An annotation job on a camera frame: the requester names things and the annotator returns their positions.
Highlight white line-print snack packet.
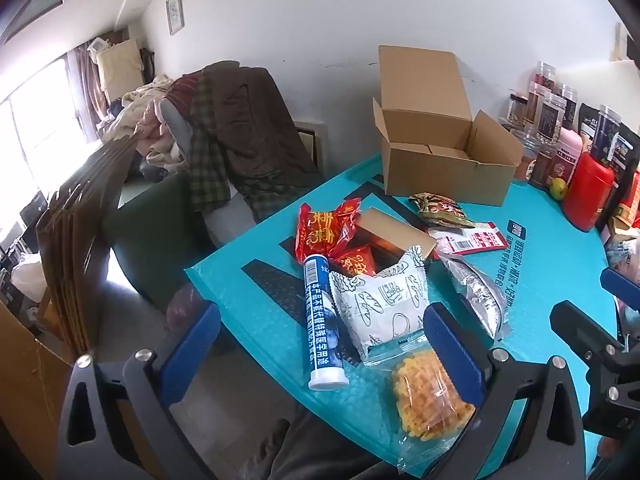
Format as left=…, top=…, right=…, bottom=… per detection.
left=327, top=245, right=432, bottom=367

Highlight black snack pouch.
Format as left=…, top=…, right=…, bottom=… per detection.
left=602, top=130, right=640, bottom=176
left=577, top=104, right=601, bottom=151

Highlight silver snack packet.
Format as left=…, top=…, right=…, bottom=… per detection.
left=440, top=255, right=512, bottom=341

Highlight red gold-print snack packet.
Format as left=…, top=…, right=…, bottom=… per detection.
left=334, top=199, right=363, bottom=256
left=295, top=203, right=346, bottom=265
left=331, top=245, right=377, bottom=277

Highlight person's grey trouser leg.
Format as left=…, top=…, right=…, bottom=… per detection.
left=240, top=405, right=401, bottom=480

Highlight clear yellow waffle snack packet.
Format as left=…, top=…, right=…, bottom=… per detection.
left=387, top=342, right=477, bottom=477

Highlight brown cardboard box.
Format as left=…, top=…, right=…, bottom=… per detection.
left=372, top=45, right=526, bottom=208

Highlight green brown snack packet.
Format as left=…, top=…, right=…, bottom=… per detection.
left=409, top=192, right=480, bottom=231

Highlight red white packet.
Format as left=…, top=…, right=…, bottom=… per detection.
left=427, top=222, right=511, bottom=261

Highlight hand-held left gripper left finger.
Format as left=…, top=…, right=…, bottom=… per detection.
left=54, top=302, right=223, bottom=480

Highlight mauve curtain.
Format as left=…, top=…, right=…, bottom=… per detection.
left=67, top=40, right=108, bottom=146

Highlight pink bottle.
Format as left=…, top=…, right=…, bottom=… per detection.
left=547, top=127, right=587, bottom=192

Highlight red plaid garment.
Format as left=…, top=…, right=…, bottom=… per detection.
left=165, top=74, right=206, bottom=116

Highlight group of clear storage jars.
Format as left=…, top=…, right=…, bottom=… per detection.
left=507, top=60, right=626, bottom=191

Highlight clear plastic bag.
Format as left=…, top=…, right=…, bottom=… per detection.
left=602, top=230, right=640, bottom=281

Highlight framed wall picture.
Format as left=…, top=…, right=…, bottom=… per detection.
left=166, top=0, right=185, bottom=36

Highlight green plaid cloth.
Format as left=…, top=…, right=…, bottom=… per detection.
left=187, top=77, right=236, bottom=211

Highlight pile of pale clothes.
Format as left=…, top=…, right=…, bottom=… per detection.
left=100, top=75, right=193, bottom=171

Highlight white plastic bag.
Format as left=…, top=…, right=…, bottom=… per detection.
left=10, top=252, right=48, bottom=301

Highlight brown quilted coat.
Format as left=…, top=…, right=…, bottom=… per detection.
left=200, top=62, right=326, bottom=223

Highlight brown cardboard carton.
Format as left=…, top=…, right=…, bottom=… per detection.
left=0, top=300, right=76, bottom=480

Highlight teal bubble-wrap mat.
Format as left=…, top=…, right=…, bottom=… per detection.
left=184, top=152, right=618, bottom=478

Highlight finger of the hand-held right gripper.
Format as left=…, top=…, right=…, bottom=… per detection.
left=549, top=300, right=631, bottom=362
left=599, top=266, right=640, bottom=308

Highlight bright window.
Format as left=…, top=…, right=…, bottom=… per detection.
left=0, top=57, right=86, bottom=221

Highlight stack of flat cardboard sheets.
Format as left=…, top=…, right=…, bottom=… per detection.
left=36, top=137, right=138, bottom=353

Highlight gold rectangular box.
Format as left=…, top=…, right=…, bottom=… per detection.
left=355, top=208, right=437, bottom=278

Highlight red canister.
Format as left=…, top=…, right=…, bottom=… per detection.
left=565, top=152, right=615, bottom=233

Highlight blue white tube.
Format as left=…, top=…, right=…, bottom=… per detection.
left=302, top=253, right=349, bottom=392

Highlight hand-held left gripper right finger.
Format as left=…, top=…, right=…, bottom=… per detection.
left=422, top=302, right=588, bottom=480

